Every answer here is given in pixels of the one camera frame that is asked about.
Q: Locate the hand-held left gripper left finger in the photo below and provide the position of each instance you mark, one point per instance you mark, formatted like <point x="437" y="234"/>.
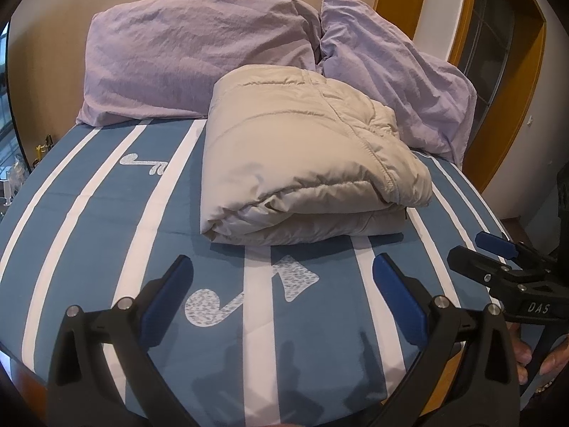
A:
<point x="171" y="293"/>

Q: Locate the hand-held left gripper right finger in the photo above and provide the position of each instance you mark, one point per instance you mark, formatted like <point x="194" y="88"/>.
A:
<point x="400" y="298"/>

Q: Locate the beige puffer jacket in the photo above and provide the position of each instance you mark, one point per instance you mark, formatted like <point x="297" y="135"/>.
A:
<point x="302" y="164"/>

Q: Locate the black television screen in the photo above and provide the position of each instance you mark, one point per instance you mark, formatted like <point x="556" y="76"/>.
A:
<point x="5" y="98"/>

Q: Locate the lavender pillow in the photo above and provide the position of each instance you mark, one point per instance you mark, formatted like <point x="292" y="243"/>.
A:
<point x="191" y="58"/>
<point x="400" y="80"/>

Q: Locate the person's right hand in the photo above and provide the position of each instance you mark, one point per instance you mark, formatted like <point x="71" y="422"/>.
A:
<point x="519" y="356"/>

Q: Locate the wooden framed glass door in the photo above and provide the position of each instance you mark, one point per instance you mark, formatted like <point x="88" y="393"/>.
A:
<point x="506" y="75"/>

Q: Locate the blue white striped bed sheet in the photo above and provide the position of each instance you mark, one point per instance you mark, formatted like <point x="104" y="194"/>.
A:
<point x="89" y="213"/>

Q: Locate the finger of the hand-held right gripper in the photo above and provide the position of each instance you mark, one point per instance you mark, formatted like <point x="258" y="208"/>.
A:
<point x="475" y="264"/>
<point x="493" y="242"/>

